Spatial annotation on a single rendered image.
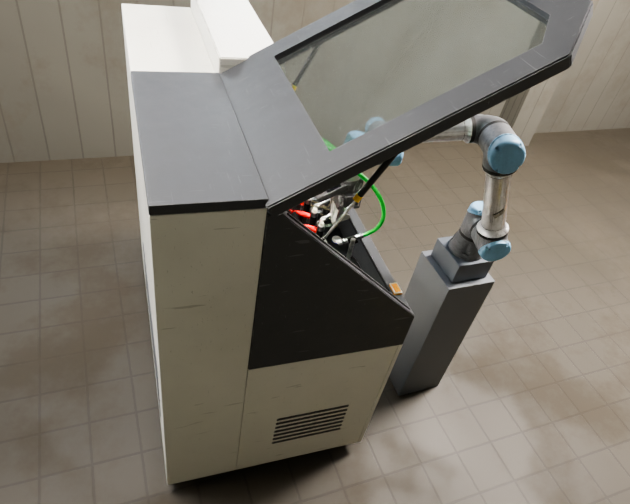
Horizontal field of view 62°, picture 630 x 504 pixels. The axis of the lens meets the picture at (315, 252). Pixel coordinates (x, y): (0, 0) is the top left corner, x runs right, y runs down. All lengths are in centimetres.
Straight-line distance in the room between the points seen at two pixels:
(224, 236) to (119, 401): 151
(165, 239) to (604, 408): 266
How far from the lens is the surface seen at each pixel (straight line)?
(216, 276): 142
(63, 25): 377
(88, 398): 272
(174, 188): 129
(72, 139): 411
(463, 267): 224
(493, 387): 308
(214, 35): 202
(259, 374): 183
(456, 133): 189
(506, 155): 181
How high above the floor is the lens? 226
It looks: 41 degrees down
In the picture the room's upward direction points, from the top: 12 degrees clockwise
